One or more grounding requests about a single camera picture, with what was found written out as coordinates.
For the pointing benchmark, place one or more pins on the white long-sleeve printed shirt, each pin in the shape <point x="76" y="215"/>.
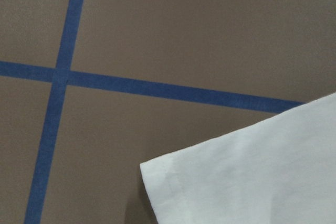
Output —
<point x="280" y="170"/>

